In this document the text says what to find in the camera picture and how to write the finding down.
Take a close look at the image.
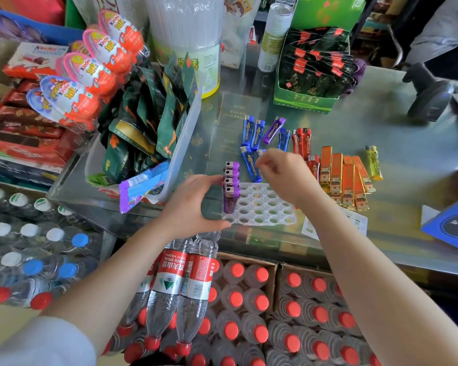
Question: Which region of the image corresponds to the bright green carton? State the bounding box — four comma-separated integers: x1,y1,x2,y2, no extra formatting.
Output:
291,0,367,33

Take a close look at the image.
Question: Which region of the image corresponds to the white green cylinder can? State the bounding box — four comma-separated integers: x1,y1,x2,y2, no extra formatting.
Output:
257,2,294,73

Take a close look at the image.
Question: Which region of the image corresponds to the pile of green snack packets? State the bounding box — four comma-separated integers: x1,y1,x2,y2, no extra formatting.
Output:
87,53,199,187

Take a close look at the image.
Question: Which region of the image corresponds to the black barcode scanner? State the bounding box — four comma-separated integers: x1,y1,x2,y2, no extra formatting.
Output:
402,62,455,123

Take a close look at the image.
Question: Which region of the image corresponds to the group of white and blue-capped bottles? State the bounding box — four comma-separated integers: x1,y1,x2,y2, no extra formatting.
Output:
0,182,104,311

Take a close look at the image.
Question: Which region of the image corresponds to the red package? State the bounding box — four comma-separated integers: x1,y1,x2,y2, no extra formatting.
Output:
0,0,66,26

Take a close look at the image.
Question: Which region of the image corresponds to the stack of red chocolate bars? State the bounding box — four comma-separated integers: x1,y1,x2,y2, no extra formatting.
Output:
0,79,85,168

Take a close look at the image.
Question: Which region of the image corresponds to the person's left hand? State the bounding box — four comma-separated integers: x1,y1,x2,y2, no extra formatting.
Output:
158,174,233,240

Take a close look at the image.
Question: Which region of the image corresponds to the white plastic lighter tray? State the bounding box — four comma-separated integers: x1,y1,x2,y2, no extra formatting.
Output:
221,182,299,227

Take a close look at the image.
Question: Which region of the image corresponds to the row of chocolate egg packs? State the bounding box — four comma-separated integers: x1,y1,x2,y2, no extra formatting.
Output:
25,9,146,128

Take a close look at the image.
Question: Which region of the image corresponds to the brown cardboard box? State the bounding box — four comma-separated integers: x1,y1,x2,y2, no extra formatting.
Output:
276,262,342,301
215,251,280,324

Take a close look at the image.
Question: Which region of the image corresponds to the white sleeve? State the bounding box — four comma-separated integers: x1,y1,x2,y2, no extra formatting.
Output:
0,316,98,366

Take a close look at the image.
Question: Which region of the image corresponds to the shrink-wrapped pack of red-label bottles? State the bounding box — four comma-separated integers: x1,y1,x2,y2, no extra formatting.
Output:
101,231,223,365

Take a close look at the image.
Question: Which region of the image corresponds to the person's right forearm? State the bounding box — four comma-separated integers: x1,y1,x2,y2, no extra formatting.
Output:
299,187,458,366

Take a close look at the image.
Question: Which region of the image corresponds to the yellow lighter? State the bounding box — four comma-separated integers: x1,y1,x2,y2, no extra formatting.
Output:
365,145,383,182

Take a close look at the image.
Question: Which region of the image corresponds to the clear jar with yellow-green label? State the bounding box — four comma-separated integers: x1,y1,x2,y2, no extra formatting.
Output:
144,0,224,99

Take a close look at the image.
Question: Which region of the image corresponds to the white paper card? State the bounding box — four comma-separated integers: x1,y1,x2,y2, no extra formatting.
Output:
301,205,368,241

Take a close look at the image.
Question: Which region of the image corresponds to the blue printed box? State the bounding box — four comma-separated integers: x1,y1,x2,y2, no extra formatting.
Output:
0,7,84,47

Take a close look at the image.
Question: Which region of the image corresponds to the stack of dark green packets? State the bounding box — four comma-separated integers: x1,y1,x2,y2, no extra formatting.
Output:
278,27,358,99

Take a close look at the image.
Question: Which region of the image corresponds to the purple cloth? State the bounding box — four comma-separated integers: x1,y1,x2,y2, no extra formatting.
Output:
343,58,367,96

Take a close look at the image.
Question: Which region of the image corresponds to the purple snack packet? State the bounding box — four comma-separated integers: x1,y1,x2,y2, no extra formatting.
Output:
118,161,171,214

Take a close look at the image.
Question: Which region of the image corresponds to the person's right hand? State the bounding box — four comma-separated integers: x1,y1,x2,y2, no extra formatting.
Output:
255,148,326,209

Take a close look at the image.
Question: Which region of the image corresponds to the clear plastic bin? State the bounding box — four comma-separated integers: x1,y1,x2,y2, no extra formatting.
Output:
85,70,204,205

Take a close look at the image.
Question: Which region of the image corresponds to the person's left forearm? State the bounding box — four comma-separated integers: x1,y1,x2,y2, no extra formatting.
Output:
42,219,194,358

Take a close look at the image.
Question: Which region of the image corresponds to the group of red-capped bottles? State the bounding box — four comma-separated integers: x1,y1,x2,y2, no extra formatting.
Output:
266,267,383,366
189,258,278,366

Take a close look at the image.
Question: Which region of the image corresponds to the clear plastic bag of goods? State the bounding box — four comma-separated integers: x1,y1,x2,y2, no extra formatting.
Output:
221,0,262,70

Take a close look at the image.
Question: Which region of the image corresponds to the green cardboard display box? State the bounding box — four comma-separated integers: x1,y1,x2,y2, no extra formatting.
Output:
273,28,340,115

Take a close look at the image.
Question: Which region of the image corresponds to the blue card with circle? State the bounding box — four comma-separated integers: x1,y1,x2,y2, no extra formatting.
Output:
421,190,458,256

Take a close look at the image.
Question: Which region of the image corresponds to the white red chocolate box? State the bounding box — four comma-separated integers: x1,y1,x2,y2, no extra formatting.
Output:
3,42,69,81

